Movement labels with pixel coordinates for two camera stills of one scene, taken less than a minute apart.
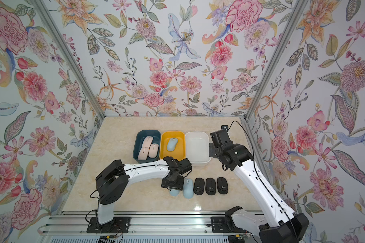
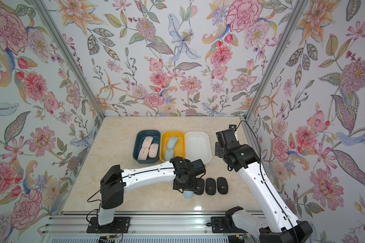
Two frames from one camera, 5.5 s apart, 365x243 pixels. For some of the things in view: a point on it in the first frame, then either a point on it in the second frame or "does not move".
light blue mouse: [188, 190] does not move
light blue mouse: [172, 144] does not move
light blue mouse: [174, 192] -> [169, 154]
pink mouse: [143, 153] does not move
